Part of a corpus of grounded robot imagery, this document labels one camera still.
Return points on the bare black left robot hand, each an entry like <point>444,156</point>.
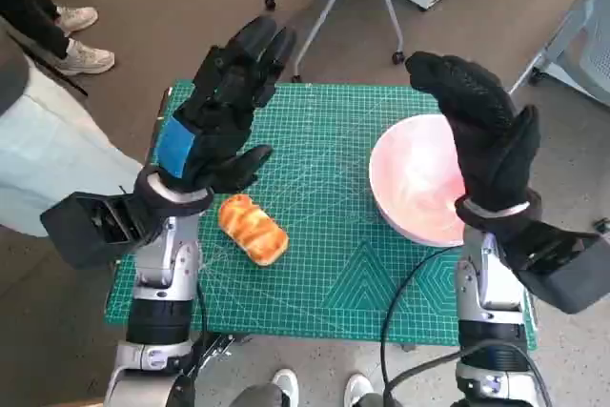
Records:
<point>174,145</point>

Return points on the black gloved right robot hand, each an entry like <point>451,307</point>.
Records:
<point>486,140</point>

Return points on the pink bowl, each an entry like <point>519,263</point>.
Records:
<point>410,178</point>

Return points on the long braided toy bread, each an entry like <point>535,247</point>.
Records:
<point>252,230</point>

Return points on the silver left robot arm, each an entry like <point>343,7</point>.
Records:
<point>157,259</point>

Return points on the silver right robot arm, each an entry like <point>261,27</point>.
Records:
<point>481,278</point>

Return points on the black metal stand leg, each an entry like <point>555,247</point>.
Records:
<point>71,84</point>

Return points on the small black floor object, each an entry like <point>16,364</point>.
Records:
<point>603,226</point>

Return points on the green cutting mat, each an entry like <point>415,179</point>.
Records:
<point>324,259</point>

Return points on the black table edge rail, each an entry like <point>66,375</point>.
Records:
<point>162,107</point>

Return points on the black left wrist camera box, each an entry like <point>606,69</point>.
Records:
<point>76,230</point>

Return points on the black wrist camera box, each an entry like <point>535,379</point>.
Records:
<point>557,278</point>
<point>76,230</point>

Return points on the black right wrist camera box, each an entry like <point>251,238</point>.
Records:
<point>557,278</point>

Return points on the black folding table frame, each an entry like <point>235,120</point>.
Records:
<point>217,352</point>

